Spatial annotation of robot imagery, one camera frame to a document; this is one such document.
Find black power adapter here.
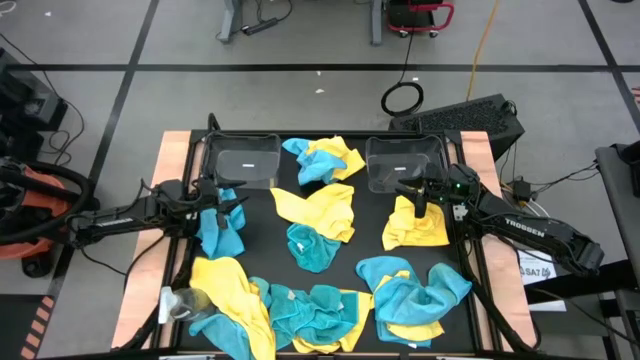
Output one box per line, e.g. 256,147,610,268
511,178,533,202

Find black cable conduit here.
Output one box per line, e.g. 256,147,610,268
119,234,197,351
462,234,539,354

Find orange shop vacuum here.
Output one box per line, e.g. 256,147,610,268
0,164,69,261

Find white printed paper sheet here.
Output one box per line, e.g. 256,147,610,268
516,248,568,313

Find grey desk leg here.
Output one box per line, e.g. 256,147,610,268
217,0,245,44
369,0,384,47

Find black power strip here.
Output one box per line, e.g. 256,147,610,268
240,17,279,37

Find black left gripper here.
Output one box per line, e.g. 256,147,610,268
189,175,250,232

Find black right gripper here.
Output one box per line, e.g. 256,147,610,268
397,161,483,220

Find black aluminium table frame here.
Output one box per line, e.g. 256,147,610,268
149,112,501,360

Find yellow cable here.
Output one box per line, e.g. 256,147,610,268
465,0,502,102

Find black equipment case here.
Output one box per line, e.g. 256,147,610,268
0,47,69,161

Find red and black cart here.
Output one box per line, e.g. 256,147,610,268
385,0,456,39

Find black vacuum hose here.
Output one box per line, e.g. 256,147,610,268
0,158,101,247

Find yellow microfiber towel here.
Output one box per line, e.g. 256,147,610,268
269,182,357,244
381,194,451,252
305,135,367,182
373,269,446,343
291,288,375,355
188,256,277,360

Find black metal beam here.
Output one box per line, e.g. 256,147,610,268
524,259,640,306

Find black coiled cable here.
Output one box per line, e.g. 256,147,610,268
379,19,426,118

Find teal microfiber towel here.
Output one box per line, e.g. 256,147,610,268
268,283,360,351
285,222,342,274

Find clear plastic basket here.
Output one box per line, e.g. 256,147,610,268
364,134,450,195
201,132,283,191

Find wooden table side board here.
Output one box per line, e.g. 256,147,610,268
110,130,194,350
459,130,540,352

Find blue microfiber towel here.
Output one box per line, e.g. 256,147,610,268
194,187,248,260
372,263,473,331
281,137,348,187
354,255,434,350
187,276,274,360

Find grey side table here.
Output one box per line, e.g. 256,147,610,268
593,142,640,311

